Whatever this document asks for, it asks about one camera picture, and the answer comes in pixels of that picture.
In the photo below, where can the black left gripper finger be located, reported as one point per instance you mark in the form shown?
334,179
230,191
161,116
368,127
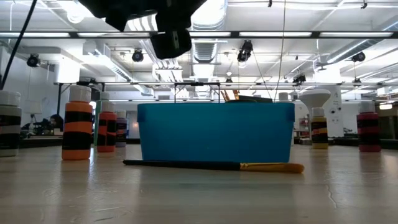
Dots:
171,45

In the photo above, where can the thin brown paintbrush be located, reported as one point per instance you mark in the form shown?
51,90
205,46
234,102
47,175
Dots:
236,95

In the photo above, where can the large green paint bottle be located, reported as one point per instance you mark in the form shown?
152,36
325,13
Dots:
104,96

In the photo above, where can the thick black paintbrush orange bristles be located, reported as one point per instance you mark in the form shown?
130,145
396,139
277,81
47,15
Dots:
186,165

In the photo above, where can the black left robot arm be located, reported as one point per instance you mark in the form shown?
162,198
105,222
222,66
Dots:
124,7

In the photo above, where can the small purple paint bottle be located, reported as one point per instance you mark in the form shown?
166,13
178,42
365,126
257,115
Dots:
122,130

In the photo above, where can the small orange paint bottle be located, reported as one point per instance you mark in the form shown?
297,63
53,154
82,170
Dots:
77,124

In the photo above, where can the small yellow ochre paint bottle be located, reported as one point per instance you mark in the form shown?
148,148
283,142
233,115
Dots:
319,130

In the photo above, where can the small white paint bottle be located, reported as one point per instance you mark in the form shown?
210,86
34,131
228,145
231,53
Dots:
9,130

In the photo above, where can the small dark red paint bottle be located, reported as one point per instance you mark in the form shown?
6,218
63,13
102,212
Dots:
368,130

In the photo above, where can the teal plastic bin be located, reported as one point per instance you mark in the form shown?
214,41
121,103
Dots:
214,133

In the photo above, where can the person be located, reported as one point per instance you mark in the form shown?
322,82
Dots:
57,122

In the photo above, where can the white desk lamp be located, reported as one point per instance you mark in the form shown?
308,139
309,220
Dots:
32,107

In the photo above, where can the white flood light bulb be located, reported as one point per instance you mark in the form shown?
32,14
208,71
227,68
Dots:
314,98

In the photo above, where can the silver ribbed ventilation duct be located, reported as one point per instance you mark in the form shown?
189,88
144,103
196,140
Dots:
205,53

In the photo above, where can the lit wall lamp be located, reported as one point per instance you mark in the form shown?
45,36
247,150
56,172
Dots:
385,106

